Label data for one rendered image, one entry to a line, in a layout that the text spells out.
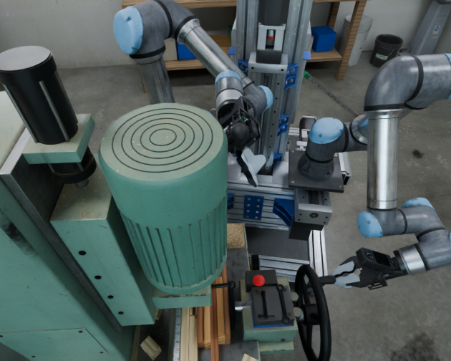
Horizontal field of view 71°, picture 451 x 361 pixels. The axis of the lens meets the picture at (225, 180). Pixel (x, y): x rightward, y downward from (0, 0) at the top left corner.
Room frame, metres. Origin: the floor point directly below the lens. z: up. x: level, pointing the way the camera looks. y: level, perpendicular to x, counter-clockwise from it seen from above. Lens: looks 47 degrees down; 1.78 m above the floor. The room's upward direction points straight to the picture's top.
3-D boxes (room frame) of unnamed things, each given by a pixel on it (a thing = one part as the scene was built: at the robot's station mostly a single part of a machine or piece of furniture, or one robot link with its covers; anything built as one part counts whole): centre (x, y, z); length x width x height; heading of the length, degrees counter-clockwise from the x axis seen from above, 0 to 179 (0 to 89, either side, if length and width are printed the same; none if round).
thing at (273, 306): (0.33, -0.11, 0.99); 0.13 x 0.11 x 0.06; 3
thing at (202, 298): (0.34, 0.10, 1.03); 0.14 x 0.07 x 0.09; 93
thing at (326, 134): (0.97, -0.39, 0.98); 0.13 x 0.12 x 0.14; 96
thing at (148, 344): (0.26, 0.21, 0.82); 0.04 x 0.03 x 0.04; 50
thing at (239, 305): (0.32, -0.05, 0.95); 0.09 x 0.07 x 0.09; 3
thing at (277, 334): (0.33, -0.11, 0.92); 0.15 x 0.13 x 0.09; 3
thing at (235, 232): (0.57, 0.01, 0.92); 0.14 x 0.09 x 0.04; 93
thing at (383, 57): (3.54, -1.82, 0.14); 0.30 x 0.29 x 0.28; 7
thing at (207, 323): (0.35, 0.05, 0.93); 0.24 x 0.01 x 0.06; 3
